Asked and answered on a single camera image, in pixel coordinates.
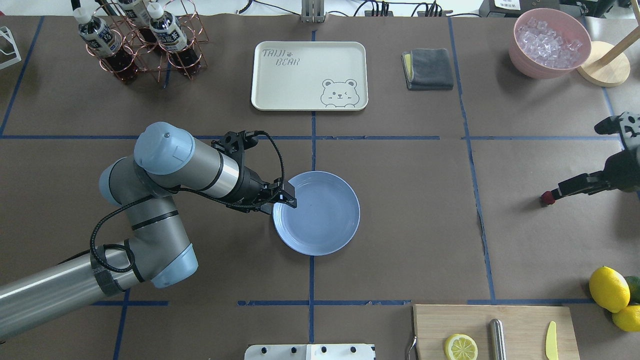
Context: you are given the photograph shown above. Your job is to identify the tea bottle front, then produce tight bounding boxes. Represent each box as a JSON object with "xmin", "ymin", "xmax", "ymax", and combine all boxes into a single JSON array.
[{"xmin": 73, "ymin": 7, "xmax": 138, "ymax": 84}]

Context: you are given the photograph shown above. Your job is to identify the white wire cup basket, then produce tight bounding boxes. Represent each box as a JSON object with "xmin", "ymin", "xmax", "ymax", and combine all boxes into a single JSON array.
[{"xmin": 0, "ymin": 26, "xmax": 22, "ymax": 70}]

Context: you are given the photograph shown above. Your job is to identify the yellow plastic knife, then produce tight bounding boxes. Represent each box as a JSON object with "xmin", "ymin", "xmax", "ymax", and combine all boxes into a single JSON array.
[{"xmin": 544, "ymin": 320, "xmax": 559, "ymax": 360}]

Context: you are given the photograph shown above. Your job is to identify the green lime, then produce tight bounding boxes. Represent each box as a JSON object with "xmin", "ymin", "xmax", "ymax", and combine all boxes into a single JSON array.
[{"xmin": 624, "ymin": 275, "xmax": 640, "ymax": 305}]

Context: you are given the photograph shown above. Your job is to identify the tea bottle middle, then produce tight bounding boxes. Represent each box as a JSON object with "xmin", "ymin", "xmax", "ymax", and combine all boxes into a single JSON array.
[{"xmin": 146, "ymin": 2, "xmax": 201, "ymax": 77}]

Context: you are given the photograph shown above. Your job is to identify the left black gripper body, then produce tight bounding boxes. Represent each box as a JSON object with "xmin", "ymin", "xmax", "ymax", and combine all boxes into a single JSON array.
[{"xmin": 211, "ymin": 131, "xmax": 287, "ymax": 214}]

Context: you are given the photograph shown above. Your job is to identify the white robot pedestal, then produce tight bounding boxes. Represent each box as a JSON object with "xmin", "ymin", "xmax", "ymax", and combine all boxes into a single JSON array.
[{"xmin": 244, "ymin": 343, "xmax": 377, "ymax": 360}]

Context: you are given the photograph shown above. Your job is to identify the wooden stand with base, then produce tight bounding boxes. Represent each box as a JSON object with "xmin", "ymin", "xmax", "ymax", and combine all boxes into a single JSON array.
[{"xmin": 577, "ymin": 27, "xmax": 640, "ymax": 88}]

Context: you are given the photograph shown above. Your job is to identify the cream bear tray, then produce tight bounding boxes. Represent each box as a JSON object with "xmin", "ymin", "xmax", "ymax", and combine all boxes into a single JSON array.
[{"xmin": 251, "ymin": 41, "xmax": 369, "ymax": 112}]

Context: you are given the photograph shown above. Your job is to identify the tea bottle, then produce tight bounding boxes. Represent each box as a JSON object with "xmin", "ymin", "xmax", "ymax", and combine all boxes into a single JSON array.
[
  {"xmin": 116, "ymin": 0, "xmax": 158, "ymax": 44},
  {"xmin": 146, "ymin": 2, "xmax": 201, "ymax": 77},
  {"xmin": 73, "ymin": 7, "xmax": 138, "ymax": 84}
]

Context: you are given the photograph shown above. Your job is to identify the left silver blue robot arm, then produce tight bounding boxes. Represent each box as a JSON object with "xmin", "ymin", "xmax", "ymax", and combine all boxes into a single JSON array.
[{"xmin": 0, "ymin": 121, "xmax": 297, "ymax": 341}]

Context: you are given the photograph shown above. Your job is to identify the wooden cutting board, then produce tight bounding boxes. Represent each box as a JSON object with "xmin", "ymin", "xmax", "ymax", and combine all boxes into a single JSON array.
[{"xmin": 413, "ymin": 304, "xmax": 582, "ymax": 360}]

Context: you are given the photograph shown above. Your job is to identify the blue round plate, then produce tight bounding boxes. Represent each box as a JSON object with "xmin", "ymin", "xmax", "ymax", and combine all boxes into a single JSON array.
[{"xmin": 272, "ymin": 171, "xmax": 361, "ymax": 256}]

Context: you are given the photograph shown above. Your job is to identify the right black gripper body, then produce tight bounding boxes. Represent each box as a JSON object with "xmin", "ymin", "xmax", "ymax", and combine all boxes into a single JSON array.
[{"xmin": 594, "ymin": 112, "xmax": 640, "ymax": 192}]

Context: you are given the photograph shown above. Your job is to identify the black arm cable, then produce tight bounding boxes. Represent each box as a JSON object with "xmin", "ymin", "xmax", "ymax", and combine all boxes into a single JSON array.
[{"xmin": 89, "ymin": 131, "xmax": 286, "ymax": 274}]

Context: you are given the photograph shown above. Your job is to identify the half lemon slice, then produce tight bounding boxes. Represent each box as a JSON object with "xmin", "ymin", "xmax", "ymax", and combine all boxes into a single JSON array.
[{"xmin": 443, "ymin": 333, "xmax": 479, "ymax": 360}]

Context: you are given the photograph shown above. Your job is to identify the red strawberry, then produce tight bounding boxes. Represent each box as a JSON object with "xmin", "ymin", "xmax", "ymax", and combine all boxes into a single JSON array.
[{"xmin": 540, "ymin": 191, "xmax": 556, "ymax": 207}]

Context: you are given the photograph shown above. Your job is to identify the grey folded cloth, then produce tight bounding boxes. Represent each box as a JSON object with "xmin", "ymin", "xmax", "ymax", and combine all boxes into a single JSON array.
[{"xmin": 401, "ymin": 48, "xmax": 454, "ymax": 91}]

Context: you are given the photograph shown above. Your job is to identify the aluminium frame post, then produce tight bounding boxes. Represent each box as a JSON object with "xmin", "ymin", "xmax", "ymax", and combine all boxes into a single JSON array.
[{"xmin": 301, "ymin": 0, "xmax": 326, "ymax": 23}]

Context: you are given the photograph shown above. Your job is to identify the copper wire bottle rack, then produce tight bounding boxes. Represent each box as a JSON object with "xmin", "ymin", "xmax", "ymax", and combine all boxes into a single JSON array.
[{"xmin": 86, "ymin": 0, "xmax": 210, "ymax": 87}]

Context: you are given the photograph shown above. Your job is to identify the pink bowl with ice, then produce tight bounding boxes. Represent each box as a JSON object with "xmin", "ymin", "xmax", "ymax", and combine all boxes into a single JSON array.
[{"xmin": 509, "ymin": 7, "xmax": 592, "ymax": 79}]

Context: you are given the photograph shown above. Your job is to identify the yellow lemon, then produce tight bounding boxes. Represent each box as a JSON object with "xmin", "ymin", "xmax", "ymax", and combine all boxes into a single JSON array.
[
  {"xmin": 612, "ymin": 304, "xmax": 640, "ymax": 332},
  {"xmin": 589, "ymin": 266, "xmax": 631, "ymax": 313}
]

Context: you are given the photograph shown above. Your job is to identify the tea bottle back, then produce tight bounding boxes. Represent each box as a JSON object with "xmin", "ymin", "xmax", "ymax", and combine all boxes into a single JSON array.
[{"xmin": 116, "ymin": 0, "xmax": 158, "ymax": 44}]

